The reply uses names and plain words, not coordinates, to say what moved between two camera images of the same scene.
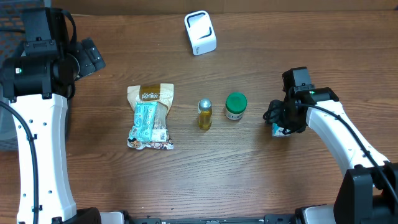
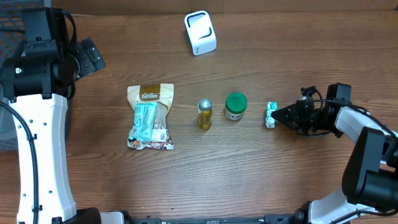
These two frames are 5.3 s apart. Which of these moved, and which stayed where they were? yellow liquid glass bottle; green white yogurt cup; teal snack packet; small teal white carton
Moved: small teal white carton
Stayed: yellow liquid glass bottle; green white yogurt cup; teal snack packet
